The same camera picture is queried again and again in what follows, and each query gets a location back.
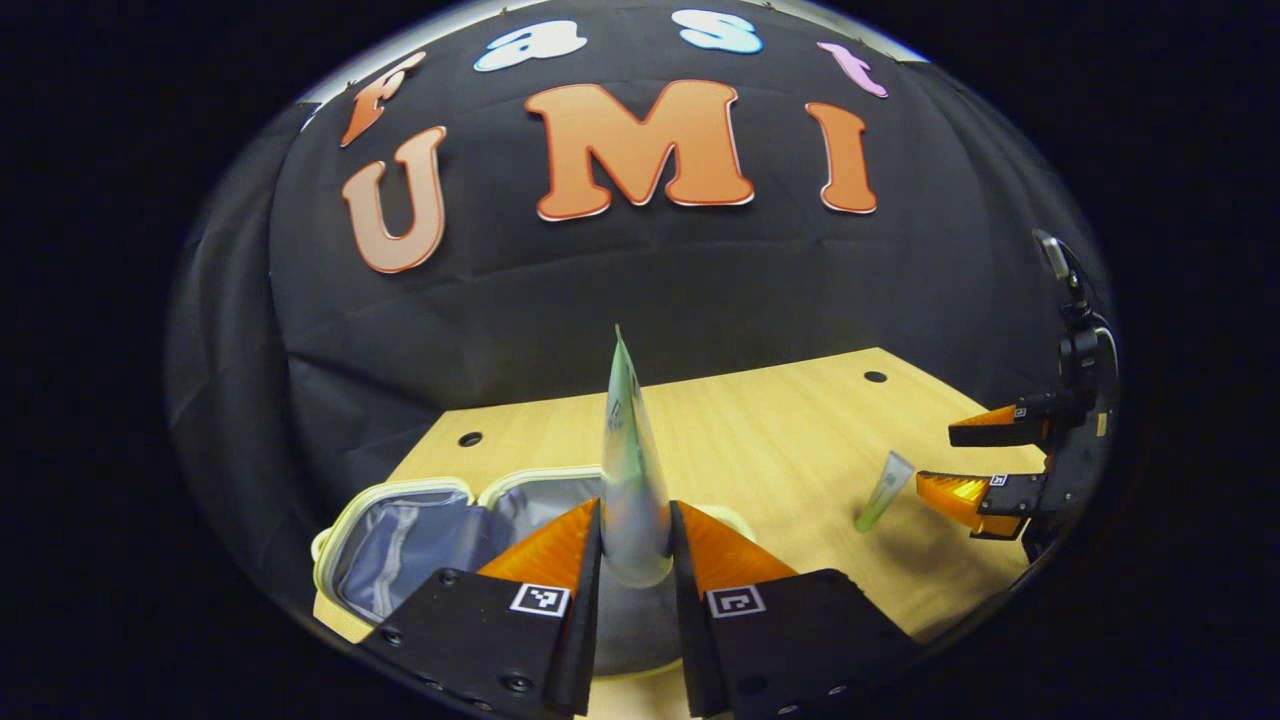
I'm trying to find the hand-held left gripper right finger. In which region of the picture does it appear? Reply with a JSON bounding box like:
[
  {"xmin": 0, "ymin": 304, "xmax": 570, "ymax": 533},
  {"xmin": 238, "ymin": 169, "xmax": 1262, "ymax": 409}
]
[{"xmin": 668, "ymin": 500, "xmax": 922, "ymax": 719}]

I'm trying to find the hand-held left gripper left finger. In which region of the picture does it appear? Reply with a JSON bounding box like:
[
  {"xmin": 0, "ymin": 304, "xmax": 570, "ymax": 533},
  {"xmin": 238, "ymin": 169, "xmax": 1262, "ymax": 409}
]
[{"xmin": 355, "ymin": 497, "xmax": 605, "ymax": 719}]

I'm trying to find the clear green-capped tube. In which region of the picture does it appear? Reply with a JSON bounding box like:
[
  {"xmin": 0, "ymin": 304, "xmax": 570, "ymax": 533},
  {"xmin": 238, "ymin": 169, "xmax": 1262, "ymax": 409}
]
[{"xmin": 853, "ymin": 450, "xmax": 916, "ymax": 534}]

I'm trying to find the white skin care tube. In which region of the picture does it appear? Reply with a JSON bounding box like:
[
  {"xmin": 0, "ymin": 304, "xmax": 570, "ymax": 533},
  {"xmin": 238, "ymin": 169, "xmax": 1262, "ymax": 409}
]
[{"xmin": 600, "ymin": 323, "xmax": 674, "ymax": 589}]

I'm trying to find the cream small suitcase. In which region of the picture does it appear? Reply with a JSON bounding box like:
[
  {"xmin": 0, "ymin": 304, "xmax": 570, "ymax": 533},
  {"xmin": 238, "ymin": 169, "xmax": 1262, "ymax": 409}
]
[{"xmin": 312, "ymin": 465, "xmax": 761, "ymax": 683}]

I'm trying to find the black backdrop cloth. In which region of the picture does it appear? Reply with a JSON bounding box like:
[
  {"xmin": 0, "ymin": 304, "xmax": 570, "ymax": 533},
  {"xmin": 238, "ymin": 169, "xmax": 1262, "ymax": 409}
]
[{"xmin": 165, "ymin": 0, "xmax": 1117, "ymax": 621}]

